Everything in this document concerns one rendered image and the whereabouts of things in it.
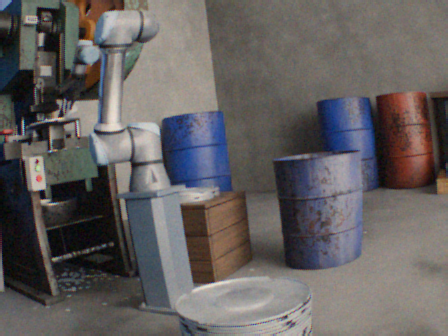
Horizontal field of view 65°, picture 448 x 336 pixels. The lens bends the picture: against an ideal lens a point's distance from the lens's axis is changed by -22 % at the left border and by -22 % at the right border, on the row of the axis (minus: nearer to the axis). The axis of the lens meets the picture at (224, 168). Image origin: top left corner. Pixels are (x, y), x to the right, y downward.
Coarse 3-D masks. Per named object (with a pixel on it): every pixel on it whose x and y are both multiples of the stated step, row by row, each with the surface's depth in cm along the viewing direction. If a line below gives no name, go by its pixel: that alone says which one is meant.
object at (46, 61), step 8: (40, 56) 179; (48, 56) 183; (40, 64) 179; (48, 64) 183; (40, 72) 179; (48, 72) 183; (40, 80) 178; (48, 80) 184; (56, 80) 188; (32, 88) 178; (40, 88) 177; (48, 88) 181; (32, 96) 178; (40, 96) 178; (48, 96) 181; (56, 96) 189; (32, 104) 178; (40, 104) 180
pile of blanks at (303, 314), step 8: (304, 304) 79; (296, 312) 74; (304, 312) 77; (184, 320) 78; (272, 320) 73; (280, 320) 75; (288, 320) 74; (296, 320) 75; (304, 320) 77; (184, 328) 79; (192, 328) 76; (200, 328) 75; (208, 328) 73; (216, 328) 72; (224, 328) 72; (232, 328) 71; (240, 328) 71; (248, 328) 71; (256, 328) 71; (264, 328) 72; (272, 328) 72; (280, 328) 74; (288, 328) 75; (296, 328) 75; (304, 328) 77; (312, 328) 82
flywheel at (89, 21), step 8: (72, 0) 218; (80, 0) 219; (88, 0) 214; (96, 0) 210; (104, 0) 206; (112, 0) 202; (120, 0) 193; (80, 8) 219; (96, 8) 210; (104, 8) 206; (112, 8) 202; (120, 8) 194; (80, 16) 219; (88, 16) 215; (96, 16) 210; (80, 24) 220; (88, 24) 210; (88, 32) 210; (88, 40) 211; (88, 64) 220; (96, 64) 212; (88, 72) 217; (96, 72) 207; (88, 80) 212; (96, 80) 207; (88, 88) 212
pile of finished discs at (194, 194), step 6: (204, 186) 209; (210, 186) 207; (216, 186) 202; (180, 192) 195; (186, 192) 191; (192, 192) 192; (198, 192) 192; (204, 192) 188; (210, 192) 188; (216, 192) 198; (180, 198) 183; (186, 198) 183; (192, 198) 183; (198, 198) 184; (204, 198) 185; (210, 198) 188
